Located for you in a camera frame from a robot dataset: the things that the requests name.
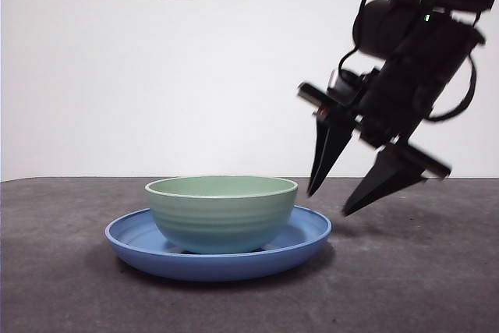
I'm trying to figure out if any green bowl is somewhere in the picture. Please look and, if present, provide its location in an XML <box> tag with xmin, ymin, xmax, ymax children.
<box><xmin>144</xmin><ymin>175</ymin><xmax>299</xmax><ymax>254</ymax></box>

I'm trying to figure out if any blue plate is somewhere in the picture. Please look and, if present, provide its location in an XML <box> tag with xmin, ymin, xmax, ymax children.
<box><xmin>104</xmin><ymin>204</ymin><xmax>332</xmax><ymax>282</ymax></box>

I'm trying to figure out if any right wrist grey camera box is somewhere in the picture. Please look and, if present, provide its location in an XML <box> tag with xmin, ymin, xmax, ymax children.
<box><xmin>328</xmin><ymin>69</ymin><xmax>367</xmax><ymax>106</ymax></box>

